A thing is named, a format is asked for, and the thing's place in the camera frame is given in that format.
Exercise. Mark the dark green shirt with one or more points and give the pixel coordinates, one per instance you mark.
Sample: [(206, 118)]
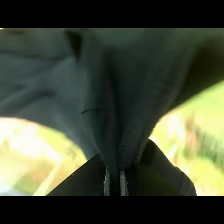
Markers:
[(110, 83)]

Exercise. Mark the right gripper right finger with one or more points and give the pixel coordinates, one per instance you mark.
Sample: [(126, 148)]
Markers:
[(156, 176)]

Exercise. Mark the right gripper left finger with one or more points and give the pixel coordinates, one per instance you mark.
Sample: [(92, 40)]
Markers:
[(86, 181)]

